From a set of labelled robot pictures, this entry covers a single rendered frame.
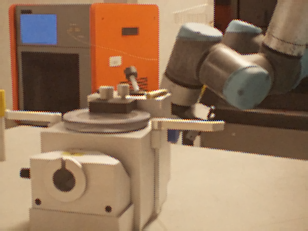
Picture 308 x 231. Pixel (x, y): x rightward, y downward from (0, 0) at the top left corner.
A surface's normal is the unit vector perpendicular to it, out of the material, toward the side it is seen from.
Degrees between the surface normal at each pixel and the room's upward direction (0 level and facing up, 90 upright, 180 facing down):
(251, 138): 90
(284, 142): 90
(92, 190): 90
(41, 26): 90
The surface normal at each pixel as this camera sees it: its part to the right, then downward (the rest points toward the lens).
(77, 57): -0.48, 0.16
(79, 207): -0.28, 0.18
